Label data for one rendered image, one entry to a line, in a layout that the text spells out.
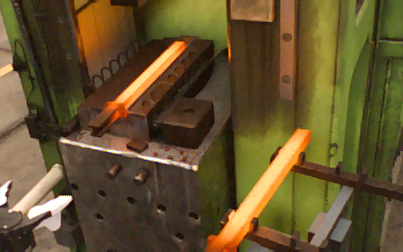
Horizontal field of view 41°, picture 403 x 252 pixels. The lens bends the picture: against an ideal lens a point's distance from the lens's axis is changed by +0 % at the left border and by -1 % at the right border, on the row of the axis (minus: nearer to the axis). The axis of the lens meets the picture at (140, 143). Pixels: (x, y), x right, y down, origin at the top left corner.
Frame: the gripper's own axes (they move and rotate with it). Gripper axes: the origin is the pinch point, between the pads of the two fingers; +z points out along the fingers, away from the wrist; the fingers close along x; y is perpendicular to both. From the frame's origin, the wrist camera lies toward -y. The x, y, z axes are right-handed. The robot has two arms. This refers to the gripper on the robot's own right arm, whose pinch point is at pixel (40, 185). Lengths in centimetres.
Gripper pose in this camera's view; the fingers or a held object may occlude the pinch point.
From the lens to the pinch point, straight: 108.0
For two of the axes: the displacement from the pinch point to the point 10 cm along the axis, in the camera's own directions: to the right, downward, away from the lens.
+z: 4.7, -5.5, 7.0
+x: 8.8, 1.6, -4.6
